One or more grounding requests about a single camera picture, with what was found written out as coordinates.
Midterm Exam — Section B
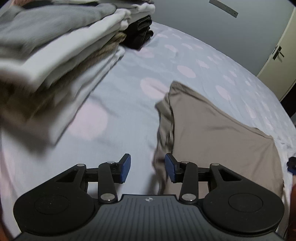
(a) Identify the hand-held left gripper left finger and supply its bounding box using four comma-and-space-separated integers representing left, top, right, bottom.
55, 153, 131, 204

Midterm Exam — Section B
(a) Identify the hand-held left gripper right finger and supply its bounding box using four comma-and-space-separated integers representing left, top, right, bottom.
165, 153, 238, 204

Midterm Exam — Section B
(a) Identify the tan long-sleeve shirt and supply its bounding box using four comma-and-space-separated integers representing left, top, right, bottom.
151, 81, 285, 204

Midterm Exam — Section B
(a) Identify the stack of folded light clothes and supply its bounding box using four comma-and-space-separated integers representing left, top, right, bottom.
0, 0, 156, 153

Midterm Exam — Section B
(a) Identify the black folded clothes pile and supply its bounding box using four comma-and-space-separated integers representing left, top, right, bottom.
124, 15, 154, 50

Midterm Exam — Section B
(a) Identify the polka dot bed sheet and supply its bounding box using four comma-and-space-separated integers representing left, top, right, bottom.
0, 21, 296, 232

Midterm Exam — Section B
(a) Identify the cream door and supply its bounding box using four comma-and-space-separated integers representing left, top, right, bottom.
256, 16, 296, 102

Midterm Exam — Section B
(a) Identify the black door handle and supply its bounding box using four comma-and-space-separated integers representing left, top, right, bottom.
273, 46, 285, 62

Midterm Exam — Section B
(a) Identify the metal wall plate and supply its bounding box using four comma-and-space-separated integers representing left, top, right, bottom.
208, 0, 238, 18

